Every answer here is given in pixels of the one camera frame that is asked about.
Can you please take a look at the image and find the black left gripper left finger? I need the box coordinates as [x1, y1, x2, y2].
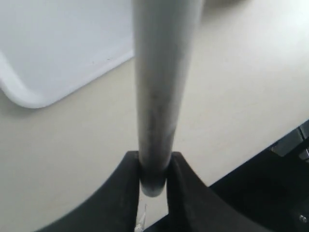
[41, 151, 140, 232]

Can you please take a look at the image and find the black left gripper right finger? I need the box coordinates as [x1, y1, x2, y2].
[167, 152, 258, 232]

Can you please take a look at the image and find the white wooden drumstick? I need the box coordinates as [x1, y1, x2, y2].
[132, 0, 204, 197]

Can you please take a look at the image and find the white rectangular plastic tray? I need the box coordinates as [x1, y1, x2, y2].
[0, 0, 133, 109]

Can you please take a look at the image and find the black table edge frame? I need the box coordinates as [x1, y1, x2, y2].
[149, 122, 309, 232]

